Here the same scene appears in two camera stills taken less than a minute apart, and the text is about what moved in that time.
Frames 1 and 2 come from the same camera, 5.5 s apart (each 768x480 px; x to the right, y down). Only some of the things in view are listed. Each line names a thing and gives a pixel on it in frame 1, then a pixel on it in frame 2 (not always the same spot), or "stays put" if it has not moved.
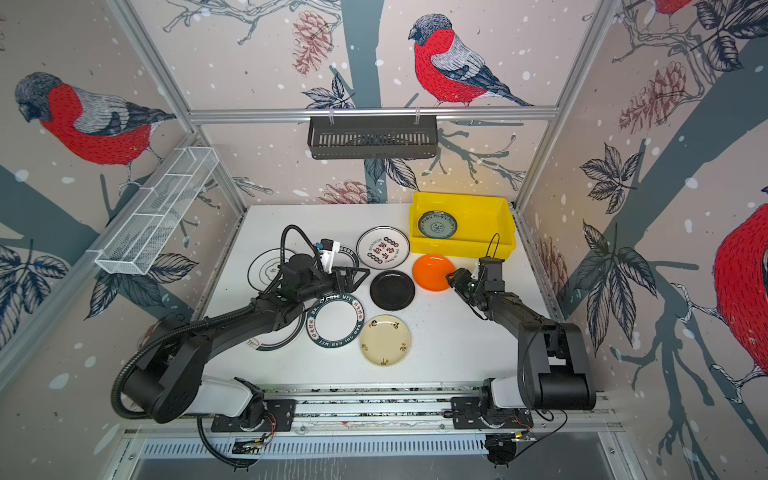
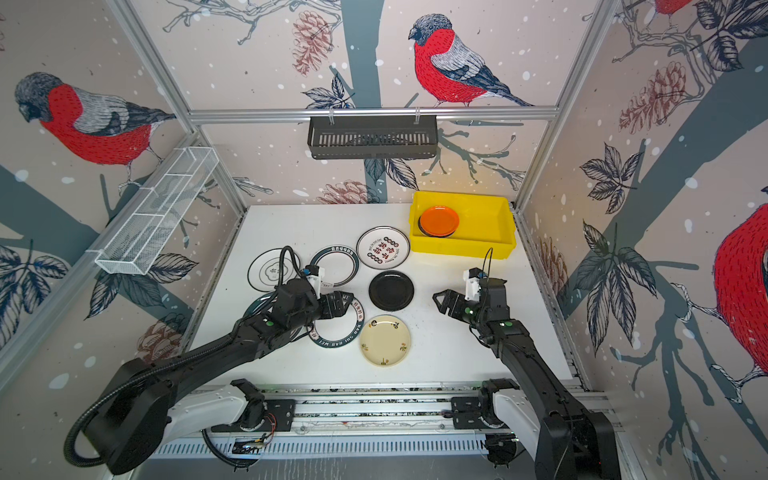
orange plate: x=430 y=272 → x=439 y=221
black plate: x=392 y=290 stays put
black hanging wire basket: x=372 y=136 stays put
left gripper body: x=336 y=287 → x=325 y=310
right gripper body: x=470 y=286 → x=467 y=310
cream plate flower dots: x=385 y=340 stays put
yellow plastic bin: x=461 y=226 stays put
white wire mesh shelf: x=145 y=225 stays put
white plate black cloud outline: x=264 y=266 stays put
